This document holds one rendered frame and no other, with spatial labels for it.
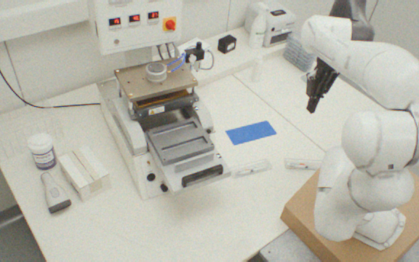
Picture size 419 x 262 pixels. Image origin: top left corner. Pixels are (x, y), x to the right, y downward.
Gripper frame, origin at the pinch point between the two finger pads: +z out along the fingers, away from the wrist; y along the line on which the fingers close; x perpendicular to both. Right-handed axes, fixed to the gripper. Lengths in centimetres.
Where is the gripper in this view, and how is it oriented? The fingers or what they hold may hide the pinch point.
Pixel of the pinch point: (313, 102)
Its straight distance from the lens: 137.5
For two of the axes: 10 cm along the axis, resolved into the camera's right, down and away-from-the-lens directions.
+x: -4.3, -6.8, 6.0
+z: -0.9, 6.9, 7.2
